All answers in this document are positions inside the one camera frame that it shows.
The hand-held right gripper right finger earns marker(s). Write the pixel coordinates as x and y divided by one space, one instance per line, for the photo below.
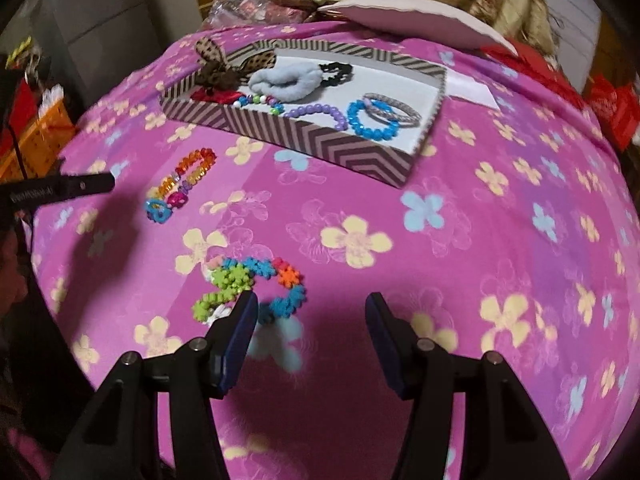
395 355

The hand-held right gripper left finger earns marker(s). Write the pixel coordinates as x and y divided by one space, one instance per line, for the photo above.
235 352

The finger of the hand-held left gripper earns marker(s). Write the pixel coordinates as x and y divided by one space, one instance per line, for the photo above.
60 188

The striped cardboard box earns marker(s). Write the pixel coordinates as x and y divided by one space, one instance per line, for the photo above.
325 146

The leopard print bow scrunchie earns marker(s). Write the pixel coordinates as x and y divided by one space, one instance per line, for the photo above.
260 60

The white fluffy scrunchie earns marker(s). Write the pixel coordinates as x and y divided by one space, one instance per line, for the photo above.
300 77

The black scrunchie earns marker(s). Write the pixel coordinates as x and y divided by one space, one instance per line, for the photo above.
341 67

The orange plastic basket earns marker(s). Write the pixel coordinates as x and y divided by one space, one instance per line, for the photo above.
40 130

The white ruffled cloth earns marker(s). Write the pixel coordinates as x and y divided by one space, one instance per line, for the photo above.
52 97

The pink floral bedsheet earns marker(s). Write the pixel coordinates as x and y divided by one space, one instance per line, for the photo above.
450 260

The grey cabinet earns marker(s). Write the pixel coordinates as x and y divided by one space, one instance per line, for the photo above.
100 35

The red shiny hair bow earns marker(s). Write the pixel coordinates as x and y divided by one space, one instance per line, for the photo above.
225 96

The clear plastic bag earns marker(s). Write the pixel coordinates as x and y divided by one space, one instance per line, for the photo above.
250 7

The white paper card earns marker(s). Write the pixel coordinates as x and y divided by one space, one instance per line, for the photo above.
470 87

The red bag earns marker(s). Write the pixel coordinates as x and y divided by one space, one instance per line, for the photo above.
615 105

